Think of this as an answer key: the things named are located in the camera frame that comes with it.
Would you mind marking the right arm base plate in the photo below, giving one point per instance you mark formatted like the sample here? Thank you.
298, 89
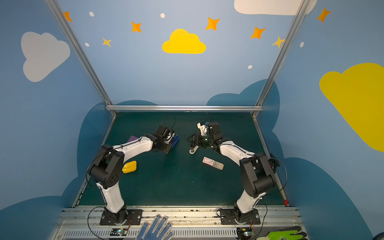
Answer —
235, 217

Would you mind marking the blue black stapler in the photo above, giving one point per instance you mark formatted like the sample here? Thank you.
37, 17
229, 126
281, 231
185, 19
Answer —
175, 140

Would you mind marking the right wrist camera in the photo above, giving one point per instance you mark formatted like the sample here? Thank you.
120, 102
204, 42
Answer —
203, 128

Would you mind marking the right controller board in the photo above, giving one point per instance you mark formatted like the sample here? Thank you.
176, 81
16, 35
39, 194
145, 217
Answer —
244, 234

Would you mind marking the left controller board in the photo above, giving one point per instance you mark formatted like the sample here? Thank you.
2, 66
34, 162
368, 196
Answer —
122, 232

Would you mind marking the controller board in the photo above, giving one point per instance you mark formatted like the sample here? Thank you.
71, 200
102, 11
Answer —
244, 234
122, 232

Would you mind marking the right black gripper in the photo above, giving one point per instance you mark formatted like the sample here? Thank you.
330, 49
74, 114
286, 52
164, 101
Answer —
196, 140

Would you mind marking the aluminium frame post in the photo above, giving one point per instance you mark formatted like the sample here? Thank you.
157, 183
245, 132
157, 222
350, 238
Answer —
57, 12
284, 49

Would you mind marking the aluminium rear frame bar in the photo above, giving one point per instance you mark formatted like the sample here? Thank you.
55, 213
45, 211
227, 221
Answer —
167, 108

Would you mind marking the purple pink spatula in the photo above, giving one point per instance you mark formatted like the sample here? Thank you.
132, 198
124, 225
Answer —
132, 138

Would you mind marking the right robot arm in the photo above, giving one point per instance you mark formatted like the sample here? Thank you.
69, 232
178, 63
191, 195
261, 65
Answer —
257, 171

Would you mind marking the red white staple box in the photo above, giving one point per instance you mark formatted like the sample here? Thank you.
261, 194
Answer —
213, 163

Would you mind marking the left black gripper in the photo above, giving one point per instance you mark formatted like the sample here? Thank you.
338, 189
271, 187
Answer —
169, 142

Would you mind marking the right aluminium frame post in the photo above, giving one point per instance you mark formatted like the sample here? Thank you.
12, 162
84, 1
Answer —
284, 49

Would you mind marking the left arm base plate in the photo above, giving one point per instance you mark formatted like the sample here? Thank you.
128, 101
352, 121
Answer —
122, 218

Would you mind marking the beige black stapler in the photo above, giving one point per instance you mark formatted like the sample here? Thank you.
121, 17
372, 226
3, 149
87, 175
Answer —
193, 150

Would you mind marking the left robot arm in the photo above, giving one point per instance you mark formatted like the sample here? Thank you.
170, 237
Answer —
107, 168

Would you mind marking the blue dotted work glove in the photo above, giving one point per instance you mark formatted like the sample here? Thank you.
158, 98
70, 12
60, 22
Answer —
159, 229

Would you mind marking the left aluminium frame post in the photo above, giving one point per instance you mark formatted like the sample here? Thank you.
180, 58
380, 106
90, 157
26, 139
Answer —
57, 12

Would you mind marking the yellow spatula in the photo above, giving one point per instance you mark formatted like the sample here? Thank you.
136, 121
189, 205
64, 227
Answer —
129, 167

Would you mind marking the green black work glove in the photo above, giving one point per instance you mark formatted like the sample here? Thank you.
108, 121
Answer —
291, 233

